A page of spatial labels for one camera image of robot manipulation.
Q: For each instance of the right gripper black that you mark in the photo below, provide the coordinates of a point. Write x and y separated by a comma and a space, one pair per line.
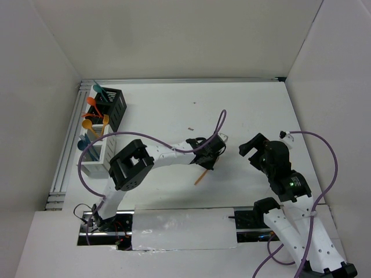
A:
258, 142

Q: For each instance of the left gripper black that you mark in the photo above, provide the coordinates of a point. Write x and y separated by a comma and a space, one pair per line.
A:
210, 165

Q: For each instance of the yellow knife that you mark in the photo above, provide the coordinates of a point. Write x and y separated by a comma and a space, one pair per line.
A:
200, 177

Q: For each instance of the yellow fork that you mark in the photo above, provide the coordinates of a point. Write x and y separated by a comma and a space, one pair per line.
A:
105, 122

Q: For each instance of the yellow spoon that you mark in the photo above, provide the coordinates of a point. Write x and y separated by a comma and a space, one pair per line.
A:
88, 125

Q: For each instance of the teal spoon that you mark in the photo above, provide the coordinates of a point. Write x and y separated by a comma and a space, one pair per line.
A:
98, 89

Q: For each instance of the dark blue fork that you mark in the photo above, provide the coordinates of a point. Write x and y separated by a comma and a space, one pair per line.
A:
87, 142

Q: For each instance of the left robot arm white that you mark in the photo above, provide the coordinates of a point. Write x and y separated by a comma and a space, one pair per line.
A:
132, 164

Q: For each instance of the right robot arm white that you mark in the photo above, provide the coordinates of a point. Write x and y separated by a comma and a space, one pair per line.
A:
292, 216

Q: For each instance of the white foil panel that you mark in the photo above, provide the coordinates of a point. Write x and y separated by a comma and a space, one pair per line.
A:
184, 229

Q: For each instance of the white utensil caddy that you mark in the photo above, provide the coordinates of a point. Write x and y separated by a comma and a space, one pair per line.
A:
96, 163

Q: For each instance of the black utensil caddy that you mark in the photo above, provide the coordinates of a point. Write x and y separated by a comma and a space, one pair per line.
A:
115, 109

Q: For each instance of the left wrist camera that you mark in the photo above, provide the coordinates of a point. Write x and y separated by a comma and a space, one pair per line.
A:
223, 137

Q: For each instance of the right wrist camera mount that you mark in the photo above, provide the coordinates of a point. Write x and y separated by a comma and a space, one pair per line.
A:
286, 137

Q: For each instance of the aluminium frame rail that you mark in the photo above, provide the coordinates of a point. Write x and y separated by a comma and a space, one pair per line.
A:
88, 82

